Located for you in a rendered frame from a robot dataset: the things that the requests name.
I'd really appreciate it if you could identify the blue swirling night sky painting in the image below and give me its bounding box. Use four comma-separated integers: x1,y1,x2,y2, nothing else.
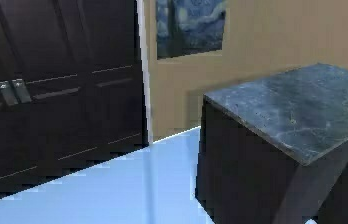
155,0,228,61

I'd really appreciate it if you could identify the dark cabinet with marble top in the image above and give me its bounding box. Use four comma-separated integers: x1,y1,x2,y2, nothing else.
195,62,348,224

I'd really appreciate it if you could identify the dark brown double door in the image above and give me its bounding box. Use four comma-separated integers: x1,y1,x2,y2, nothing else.
0,0,150,205

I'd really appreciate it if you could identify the grey door handle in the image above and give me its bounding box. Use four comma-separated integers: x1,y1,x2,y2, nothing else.
0,80,19,107
11,78,33,104

